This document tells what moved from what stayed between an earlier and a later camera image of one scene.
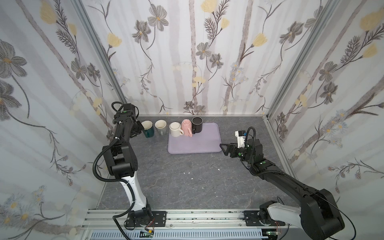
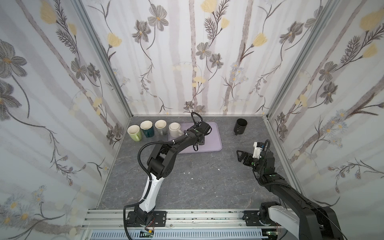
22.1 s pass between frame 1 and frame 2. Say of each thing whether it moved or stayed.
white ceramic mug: stayed
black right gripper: moved
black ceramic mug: moved
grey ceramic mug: stayed
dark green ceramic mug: stayed
